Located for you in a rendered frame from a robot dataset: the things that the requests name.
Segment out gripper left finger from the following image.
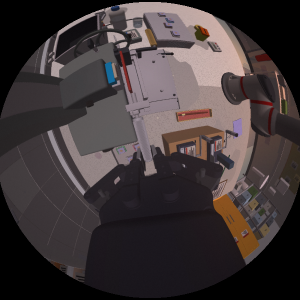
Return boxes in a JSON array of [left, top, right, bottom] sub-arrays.
[[83, 147, 147, 205]]

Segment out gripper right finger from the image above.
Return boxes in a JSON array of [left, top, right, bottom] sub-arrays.
[[149, 144, 224, 188]]

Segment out red blade guard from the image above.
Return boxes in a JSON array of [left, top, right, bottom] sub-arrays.
[[119, 50, 134, 94]]

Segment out brown cardboard box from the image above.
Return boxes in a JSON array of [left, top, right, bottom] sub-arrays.
[[161, 125, 226, 161]]

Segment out red tray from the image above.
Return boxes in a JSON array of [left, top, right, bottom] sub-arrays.
[[175, 107, 213, 123]]

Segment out grey knife holder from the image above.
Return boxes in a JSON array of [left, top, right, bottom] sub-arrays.
[[125, 48, 181, 116]]

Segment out yellow brush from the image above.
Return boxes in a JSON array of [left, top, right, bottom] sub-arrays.
[[144, 28, 159, 47]]

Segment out white box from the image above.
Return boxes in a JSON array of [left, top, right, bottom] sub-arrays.
[[251, 165, 270, 189], [275, 176, 292, 196]]

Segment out orange padlock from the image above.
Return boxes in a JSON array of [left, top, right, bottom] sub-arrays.
[[193, 24, 211, 43]]

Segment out white bottle blue cap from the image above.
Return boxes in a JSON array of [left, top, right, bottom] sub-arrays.
[[108, 5, 129, 31]]

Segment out black specimen head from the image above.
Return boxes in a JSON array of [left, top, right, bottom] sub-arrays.
[[113, 44, 133, 67]]

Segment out grey knurled handle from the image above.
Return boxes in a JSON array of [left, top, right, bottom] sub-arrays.
[[131, 115, 155, 163]]

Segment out black blade dispenser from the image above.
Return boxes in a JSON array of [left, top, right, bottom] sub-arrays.
[[176, 140, 198, 158], [210, 136, 224, 158]]

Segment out orange cabinet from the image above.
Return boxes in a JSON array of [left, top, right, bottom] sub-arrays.
[[212, 193, 261, 260]]

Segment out grey slide warmer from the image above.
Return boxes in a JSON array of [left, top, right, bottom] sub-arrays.
[[143, 11, 196, 49]]

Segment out purple paper sheet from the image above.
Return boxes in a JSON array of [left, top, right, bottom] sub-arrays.
[[232, 118, 243, 139]]

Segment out black handwheel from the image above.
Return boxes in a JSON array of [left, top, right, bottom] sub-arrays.
[[73, 28, 131, 59]]

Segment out blue specimen block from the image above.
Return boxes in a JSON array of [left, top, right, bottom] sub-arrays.
[[104, 61, 118, 86]]

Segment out dark grey slab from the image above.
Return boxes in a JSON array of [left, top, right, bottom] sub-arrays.
[[0, 70, 88, 158]]

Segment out black clamp lever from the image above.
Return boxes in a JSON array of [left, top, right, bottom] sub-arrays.
[[135, 46, 158, 59]]

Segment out dark blue block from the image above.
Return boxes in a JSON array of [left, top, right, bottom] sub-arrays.
[[216, 152, 235, 170]]

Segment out wire shelf unit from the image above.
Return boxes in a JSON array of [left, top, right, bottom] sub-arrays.
[[228, 172, 283, 241]]

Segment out dark labelled box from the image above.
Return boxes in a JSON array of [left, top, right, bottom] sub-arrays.
[[123, 28, 143, 43]]

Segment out white water bath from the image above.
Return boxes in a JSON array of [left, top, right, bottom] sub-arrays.
[[52, 13, 102, 64]]

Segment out grey timer red buttons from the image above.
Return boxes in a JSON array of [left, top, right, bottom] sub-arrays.
[[207, 40, 223, 53]]

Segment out white hatched paper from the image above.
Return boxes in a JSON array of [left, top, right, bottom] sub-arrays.
[[211, 178, 229, 201]]

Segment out grey-green microtome body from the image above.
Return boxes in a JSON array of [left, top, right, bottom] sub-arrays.
[[58, 42, 139, 157]]

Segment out brown drawer cabinet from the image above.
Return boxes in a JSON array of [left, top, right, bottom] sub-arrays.
[[47, 257, 86, 283]]

